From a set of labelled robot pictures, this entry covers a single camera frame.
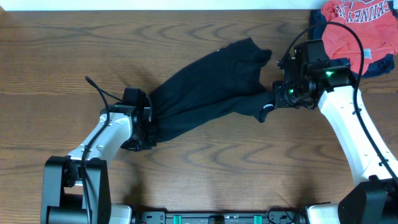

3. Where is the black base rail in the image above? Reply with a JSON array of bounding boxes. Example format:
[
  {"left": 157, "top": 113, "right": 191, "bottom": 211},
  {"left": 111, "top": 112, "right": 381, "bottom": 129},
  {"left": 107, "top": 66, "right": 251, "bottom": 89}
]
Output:
[{"left": 131, "top": 208, "right": 307, "bottom": 224}]

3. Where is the black t-shirt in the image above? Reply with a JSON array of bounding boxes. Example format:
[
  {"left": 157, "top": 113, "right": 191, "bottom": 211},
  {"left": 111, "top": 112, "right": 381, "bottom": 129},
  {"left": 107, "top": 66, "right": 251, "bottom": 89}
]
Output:
[{"left": 150, "top": 39, "right": 275, "bottom": 142}]

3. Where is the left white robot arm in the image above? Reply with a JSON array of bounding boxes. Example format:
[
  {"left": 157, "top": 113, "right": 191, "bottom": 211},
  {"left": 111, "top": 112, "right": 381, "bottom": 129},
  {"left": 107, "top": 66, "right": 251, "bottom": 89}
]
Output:
[{"left": 40, "top": 88, "right": 156, "bottom": 224}]

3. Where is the navy blue garment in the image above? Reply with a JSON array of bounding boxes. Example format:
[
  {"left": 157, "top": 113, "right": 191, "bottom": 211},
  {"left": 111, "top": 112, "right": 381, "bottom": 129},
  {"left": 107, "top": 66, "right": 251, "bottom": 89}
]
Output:
[{"left": 308, "top": 9, "right": 395, "bottom": 78}]

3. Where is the red printed t-shirt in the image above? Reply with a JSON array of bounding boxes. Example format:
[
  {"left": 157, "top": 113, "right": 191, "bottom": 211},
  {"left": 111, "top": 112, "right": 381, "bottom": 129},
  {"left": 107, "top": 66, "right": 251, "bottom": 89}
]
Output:
[{"left": 321, "top": 0, "right": 397, "bottom": 73}]

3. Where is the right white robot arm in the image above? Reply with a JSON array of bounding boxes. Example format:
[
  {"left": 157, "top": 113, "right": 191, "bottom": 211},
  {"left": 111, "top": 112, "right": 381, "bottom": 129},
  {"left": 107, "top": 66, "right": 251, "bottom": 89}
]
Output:
[{"left": 273, "top": 40, "right": 397, "bottom": 223}]

